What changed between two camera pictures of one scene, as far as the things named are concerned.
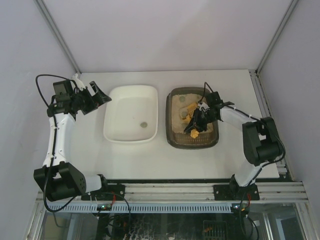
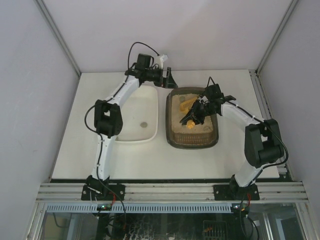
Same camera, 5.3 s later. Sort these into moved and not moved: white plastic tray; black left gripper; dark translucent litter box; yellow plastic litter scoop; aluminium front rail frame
Moved: black left gripper; yellow plastic litter scoop
Not moved: dark translucent litter box; aluminium front rail frame; white plastic tray
